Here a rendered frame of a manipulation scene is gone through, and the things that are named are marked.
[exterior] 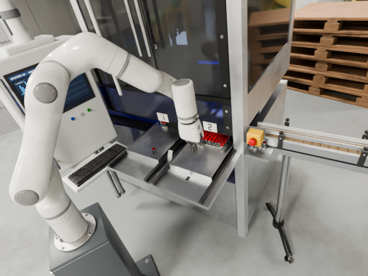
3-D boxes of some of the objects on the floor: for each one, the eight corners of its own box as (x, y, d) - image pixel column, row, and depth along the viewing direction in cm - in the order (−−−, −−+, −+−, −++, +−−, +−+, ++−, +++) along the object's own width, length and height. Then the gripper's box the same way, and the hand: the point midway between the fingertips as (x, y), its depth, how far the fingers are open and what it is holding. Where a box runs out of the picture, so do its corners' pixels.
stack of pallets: (401, 80, 323) (436, -3, 263) (374, 110, 279) (408, 18, 220) (301, 65, 420) (310, 1, 361) (270, 85, 377) (274, 17, 317)
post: (241, 228, 186) (225, -200, 63) (248, 231, 182) (246, -212, 60) (237, 235, 181) (214, -208, 59) (245, 239, 178) (237, -223, 56)
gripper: (167, 119, 95) (176, 152, 105) (199, 125, 87) (204, 160, 98) (177, 110, 99) (184, 143, 110) (208, 115, 92) (212, 150, 102)
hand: (193, 148), depth 103 cm, fingers closed
